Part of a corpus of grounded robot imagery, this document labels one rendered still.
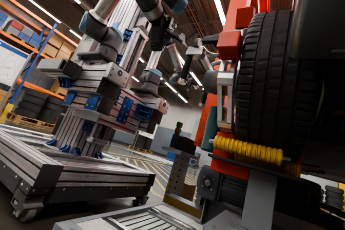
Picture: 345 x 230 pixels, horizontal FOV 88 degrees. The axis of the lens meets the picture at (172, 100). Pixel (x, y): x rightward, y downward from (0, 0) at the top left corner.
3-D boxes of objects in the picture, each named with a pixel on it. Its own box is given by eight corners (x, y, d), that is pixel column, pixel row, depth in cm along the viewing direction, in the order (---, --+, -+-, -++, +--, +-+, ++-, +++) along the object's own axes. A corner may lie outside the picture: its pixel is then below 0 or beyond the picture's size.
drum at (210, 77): (242, 90, 85) (247, 64, 89) (199, 87, 96) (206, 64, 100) (244, 101, 97) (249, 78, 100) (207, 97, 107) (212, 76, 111)
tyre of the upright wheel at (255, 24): (330, -39, 63) (300, 66, 117) (256, -23, 75) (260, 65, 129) (321, 146, 43) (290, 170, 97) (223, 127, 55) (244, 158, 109)
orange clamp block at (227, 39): (240, 60, 69) (237, 46, 62) (220, 60, 73) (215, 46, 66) (243, 45, 71) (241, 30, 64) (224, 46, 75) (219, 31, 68)
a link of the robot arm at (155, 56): (142, 81, 157) (161, 30, 172) (135, 83, 169) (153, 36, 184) (154, 87, 163) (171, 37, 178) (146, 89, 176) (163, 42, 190)
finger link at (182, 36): (193, 38, 82) (177, 26, 78) (190, 48, 80) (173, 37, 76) (189, 41, 85) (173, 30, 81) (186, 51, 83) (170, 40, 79)
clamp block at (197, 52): (201, 54, 88) (204, 44, 89) (185, 54, 92) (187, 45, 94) (204, 59, 92) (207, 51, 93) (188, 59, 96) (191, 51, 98)
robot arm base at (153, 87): (136, 89, 151) (139, 79, 153) (146, 96, 163) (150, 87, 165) (150, 91, 143) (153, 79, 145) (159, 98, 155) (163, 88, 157)
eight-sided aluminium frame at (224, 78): (224, 118, 63) (250, -1, 78) (206, 115, 66) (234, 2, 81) (242, 145, 108) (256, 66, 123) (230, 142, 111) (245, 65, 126)
